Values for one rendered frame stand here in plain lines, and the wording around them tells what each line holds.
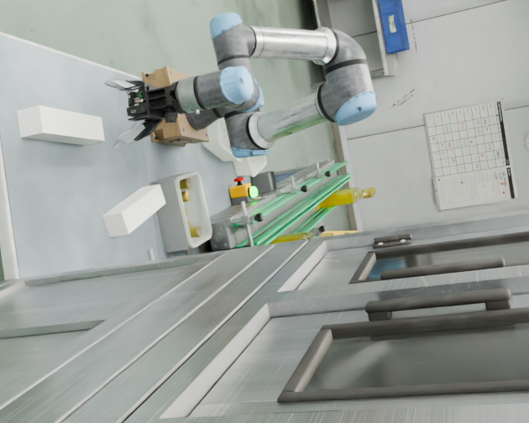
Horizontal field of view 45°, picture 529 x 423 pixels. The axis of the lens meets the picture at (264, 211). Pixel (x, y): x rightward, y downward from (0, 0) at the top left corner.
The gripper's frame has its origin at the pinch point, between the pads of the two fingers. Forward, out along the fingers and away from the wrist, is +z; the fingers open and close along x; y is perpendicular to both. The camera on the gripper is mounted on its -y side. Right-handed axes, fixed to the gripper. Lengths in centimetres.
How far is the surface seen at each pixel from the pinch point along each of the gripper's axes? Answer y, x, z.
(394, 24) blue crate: -576, -163, -8
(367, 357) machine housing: 68, 44, -67
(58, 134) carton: 6.5, 3.1, 10.2
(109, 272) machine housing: 22.4, 34.9, -8.8
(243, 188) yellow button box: -104, 15, 10
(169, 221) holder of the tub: -45, 25, 13
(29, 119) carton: 11.9, -0.3, 13.1
